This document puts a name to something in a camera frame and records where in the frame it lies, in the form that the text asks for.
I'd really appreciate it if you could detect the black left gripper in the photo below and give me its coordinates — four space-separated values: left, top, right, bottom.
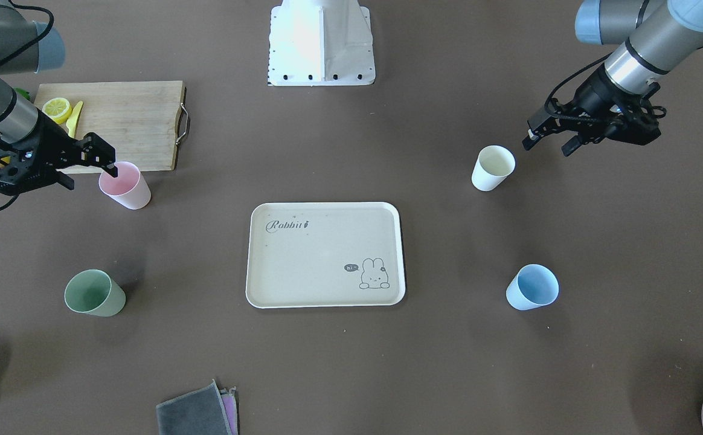
522 66 667 157

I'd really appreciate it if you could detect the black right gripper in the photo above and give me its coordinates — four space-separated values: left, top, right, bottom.
0 115 118 196

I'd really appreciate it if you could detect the pink plastic cup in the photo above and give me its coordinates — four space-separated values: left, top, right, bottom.
98 161 151 210

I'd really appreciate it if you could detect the cream plastic cup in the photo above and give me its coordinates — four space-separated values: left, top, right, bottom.
471 145 516 191

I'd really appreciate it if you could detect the green plastic cup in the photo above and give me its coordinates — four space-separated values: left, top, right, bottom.
64 269 127 317

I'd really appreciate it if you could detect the blue plastic cup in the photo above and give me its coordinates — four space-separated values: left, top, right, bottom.
506 264 560 311

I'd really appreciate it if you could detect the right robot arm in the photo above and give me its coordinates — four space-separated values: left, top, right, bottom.
0 1 118 196

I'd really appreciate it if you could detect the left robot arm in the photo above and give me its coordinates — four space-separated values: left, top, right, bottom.
522 1 703 156

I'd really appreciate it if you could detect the cream rabbit tray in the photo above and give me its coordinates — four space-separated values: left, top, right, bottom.
245 202 406 309

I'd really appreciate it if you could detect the yellow plastic knife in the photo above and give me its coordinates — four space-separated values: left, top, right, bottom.
65 101 84 138

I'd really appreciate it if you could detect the lemon half slice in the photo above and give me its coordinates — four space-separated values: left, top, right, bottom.
40 97 72 124

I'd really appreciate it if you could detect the wooden cutting board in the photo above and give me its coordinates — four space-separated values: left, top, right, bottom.
34 80 186 172

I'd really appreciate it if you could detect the green lime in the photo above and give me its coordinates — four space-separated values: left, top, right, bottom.
13 88 32 102

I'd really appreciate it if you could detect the pink cloth under grey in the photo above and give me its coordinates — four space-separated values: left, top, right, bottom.
220 387 239 435

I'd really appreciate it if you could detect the white camera stand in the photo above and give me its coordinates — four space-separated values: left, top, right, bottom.
267 1 376 86

